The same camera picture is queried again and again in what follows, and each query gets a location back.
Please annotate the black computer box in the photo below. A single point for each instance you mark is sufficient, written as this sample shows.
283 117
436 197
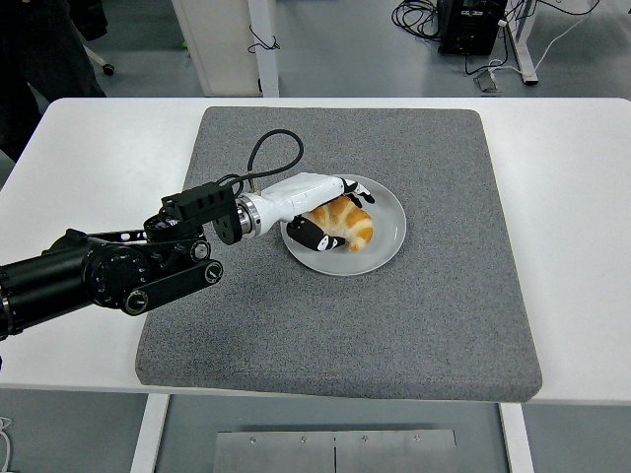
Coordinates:
468 29

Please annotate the grey speckled mat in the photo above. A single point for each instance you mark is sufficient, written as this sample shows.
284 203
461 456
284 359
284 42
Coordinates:
345 335

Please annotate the person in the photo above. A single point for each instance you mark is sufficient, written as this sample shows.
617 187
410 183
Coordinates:
29 59

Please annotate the grey metal plate with screws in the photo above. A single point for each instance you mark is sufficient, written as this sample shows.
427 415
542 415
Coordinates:
296 453

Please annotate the croissant bread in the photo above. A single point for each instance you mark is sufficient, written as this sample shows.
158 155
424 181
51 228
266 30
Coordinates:
350 219

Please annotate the white cabinet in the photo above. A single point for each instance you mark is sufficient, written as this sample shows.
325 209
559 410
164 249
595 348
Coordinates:
217 49

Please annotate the clear plastic item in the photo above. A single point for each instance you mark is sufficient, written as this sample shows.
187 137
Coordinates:
488 84

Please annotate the office chair base with caster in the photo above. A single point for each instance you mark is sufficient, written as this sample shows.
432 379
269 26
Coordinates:
98 56

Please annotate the light grey round plate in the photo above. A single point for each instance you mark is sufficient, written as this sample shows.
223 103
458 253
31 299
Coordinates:
382 246

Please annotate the white desk frame leg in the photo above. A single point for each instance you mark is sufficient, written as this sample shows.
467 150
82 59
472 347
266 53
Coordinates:
525 54

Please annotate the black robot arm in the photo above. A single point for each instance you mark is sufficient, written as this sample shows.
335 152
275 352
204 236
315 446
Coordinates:
49 281

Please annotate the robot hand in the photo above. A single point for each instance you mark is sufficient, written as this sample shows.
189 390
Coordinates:
296 197

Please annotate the white table leg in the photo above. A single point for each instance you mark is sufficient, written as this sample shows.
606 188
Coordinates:
148 433
517 443

